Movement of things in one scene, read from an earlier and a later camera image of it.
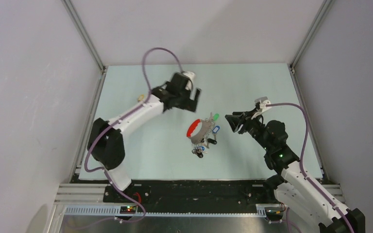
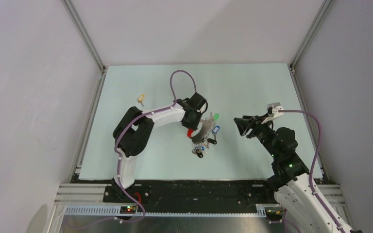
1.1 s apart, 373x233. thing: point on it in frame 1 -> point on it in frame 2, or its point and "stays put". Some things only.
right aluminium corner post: (326, 6) stays put
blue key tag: (216, 129) stays put
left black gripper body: (182, 98) -> (194, 123)
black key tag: (211, 141) stays put
